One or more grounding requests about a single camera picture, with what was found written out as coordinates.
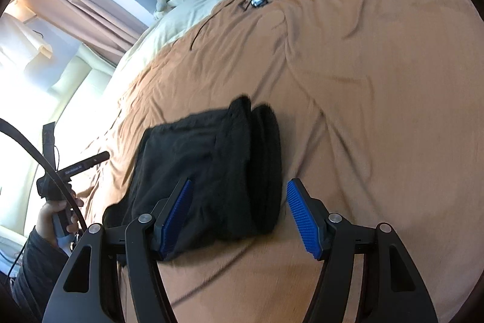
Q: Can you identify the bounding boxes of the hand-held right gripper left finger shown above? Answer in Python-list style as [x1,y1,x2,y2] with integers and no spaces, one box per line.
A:
[42,178,193,323]

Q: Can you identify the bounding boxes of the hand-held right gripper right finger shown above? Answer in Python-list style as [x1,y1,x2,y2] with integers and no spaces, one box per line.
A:
[286,178,439,323]

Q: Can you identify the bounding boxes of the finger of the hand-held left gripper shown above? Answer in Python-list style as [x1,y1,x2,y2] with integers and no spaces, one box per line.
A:
[81,151,110,169]

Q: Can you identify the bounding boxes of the black pants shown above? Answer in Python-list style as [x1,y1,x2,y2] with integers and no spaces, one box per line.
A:
[102,96,283,262]

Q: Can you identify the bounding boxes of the person's left forearm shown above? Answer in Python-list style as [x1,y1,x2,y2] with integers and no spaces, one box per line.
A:
[11,226,76,323]

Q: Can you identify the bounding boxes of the person's left hand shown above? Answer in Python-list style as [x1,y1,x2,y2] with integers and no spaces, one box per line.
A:
[38,197,84,246]

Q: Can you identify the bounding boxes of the cream padded headboard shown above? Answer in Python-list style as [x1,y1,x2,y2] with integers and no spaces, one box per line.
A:
[47,43,114,112]

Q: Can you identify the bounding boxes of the brown blanket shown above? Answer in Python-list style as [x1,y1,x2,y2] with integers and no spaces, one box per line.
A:
[81,0,484,323]

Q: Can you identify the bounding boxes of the pink window curtain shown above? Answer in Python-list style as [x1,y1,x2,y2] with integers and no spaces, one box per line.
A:
[19,0,146,66]

